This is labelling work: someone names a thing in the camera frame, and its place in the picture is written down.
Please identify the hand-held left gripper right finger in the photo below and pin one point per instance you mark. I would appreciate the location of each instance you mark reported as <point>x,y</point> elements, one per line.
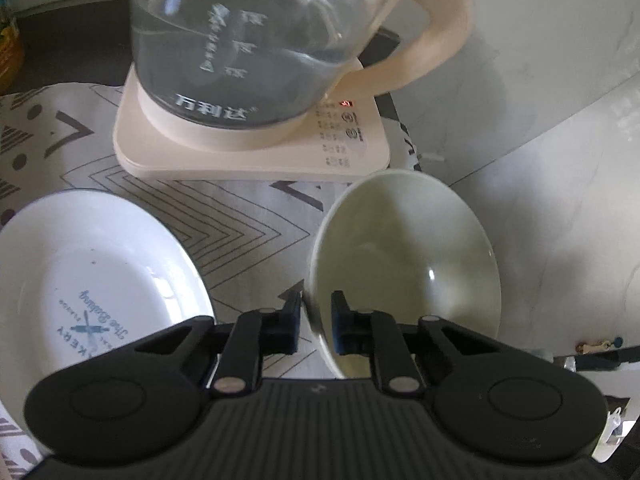
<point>338,321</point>

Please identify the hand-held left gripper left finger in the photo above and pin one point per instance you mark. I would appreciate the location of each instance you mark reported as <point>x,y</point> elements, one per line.
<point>295,321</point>

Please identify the white ceramic bowl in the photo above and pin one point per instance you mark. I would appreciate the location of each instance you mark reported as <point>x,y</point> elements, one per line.
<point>405,260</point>

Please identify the white plate with blue print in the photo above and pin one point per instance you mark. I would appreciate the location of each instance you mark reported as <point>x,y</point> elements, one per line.
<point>100,270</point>

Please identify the beige kettle base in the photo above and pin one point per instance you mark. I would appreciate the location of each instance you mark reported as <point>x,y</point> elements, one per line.
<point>250,156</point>

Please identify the patterned white table mat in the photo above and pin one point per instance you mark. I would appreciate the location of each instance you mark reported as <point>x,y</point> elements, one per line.
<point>150,186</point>

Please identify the orange juice bottle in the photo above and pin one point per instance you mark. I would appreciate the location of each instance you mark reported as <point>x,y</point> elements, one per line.
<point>10,55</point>

